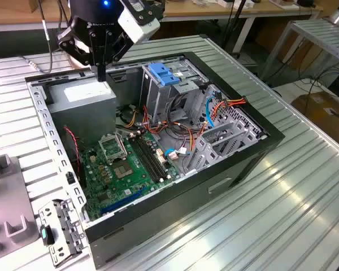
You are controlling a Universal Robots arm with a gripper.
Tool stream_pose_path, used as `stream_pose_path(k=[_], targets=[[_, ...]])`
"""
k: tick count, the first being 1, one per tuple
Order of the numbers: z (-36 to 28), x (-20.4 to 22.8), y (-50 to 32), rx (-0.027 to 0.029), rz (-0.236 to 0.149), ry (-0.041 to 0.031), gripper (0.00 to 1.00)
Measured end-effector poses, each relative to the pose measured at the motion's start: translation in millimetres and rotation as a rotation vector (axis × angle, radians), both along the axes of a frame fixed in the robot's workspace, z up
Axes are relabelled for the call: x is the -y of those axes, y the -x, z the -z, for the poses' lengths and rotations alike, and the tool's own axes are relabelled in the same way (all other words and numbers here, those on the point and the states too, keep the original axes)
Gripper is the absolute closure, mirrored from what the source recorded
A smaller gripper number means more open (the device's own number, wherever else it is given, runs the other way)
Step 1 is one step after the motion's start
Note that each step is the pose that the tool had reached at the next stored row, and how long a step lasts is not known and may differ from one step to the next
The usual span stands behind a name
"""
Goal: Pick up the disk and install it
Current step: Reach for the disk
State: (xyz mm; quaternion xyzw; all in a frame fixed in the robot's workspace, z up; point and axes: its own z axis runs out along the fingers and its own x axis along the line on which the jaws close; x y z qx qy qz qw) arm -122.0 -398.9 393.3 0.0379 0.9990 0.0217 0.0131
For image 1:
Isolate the orange power wire bundle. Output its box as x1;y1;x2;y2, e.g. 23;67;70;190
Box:
124;104;208;155

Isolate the green motherboard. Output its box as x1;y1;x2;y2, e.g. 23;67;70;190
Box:
79;131;181;222

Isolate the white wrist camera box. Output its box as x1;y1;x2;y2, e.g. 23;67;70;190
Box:
118;0;161;45

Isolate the blue drive cage latch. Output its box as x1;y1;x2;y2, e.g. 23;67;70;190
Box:
148;62;182;88

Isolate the metal optical drive cage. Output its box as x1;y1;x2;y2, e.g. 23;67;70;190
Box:
140;60;210;125

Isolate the brown square base plate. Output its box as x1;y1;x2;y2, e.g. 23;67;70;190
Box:
69;53;91;69

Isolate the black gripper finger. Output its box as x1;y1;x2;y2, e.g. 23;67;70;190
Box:
102;30;134;82
56;26;103;83

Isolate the metal socket cover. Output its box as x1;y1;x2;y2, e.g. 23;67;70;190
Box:
98;132;129;164

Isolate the blue wire with white plug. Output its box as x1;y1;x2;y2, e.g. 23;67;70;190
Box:
164;148;190;161

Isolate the large brown cardboard box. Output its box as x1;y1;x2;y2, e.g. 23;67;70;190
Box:
290;91;339;145

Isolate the metal slot bracket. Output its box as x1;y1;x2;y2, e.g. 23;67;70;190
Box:
38;197;86;269

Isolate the metal slat side table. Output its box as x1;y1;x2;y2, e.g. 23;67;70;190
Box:
259;16;339;82

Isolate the black open PC case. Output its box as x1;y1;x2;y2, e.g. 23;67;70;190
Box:
24;50;285;270

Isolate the black case fan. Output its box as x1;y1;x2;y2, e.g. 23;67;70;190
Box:
61;126;85;189

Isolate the red black twisted wire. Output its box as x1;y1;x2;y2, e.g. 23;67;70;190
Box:
63;126;82;173

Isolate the metal disk bay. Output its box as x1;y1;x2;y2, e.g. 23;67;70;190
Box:
182;120;268;176

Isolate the orange red power wire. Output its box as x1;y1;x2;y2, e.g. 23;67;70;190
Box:
210;95;248;119

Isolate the black cable with metal connector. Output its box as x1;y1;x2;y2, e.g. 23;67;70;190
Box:
19;0;71;74

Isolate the CPU socket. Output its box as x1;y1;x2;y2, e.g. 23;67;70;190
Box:
112;162;135;180

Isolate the blue expansion slot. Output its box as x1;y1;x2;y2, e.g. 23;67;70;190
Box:
100;186;146;216

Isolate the blue data wire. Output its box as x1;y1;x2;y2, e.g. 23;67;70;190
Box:
205;90;223;129

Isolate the grey parts rack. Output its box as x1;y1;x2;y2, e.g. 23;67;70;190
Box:
0;154;39;252

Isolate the grey power supply unit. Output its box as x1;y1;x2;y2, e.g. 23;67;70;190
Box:
46;76;118;145

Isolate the wooden desk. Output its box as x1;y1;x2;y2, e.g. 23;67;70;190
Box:
0;0;324;32

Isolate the black RAM slot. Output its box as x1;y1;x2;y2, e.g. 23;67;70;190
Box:
140;133;170;179
132;135;162;182
136;134;166;181
129;136;158;183

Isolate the blue-tipped black latch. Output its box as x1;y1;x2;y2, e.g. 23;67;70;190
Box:
39;224;56;246

